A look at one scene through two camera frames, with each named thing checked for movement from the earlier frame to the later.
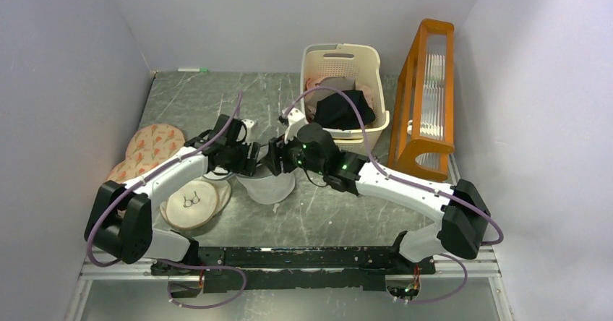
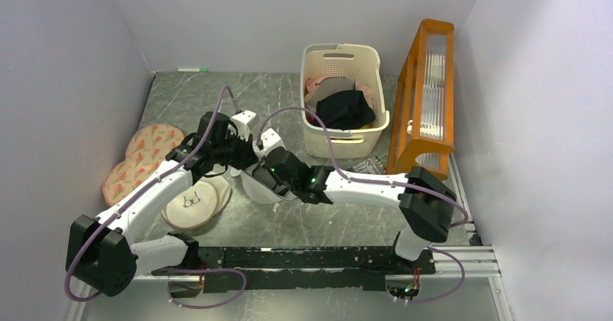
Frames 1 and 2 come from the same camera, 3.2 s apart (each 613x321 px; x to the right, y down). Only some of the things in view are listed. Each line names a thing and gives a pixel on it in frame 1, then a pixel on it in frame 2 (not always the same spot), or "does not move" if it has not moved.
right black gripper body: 291,154 to 276,179
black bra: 337,110 does not move
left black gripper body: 238,162 does not move
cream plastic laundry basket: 358,61 does not move
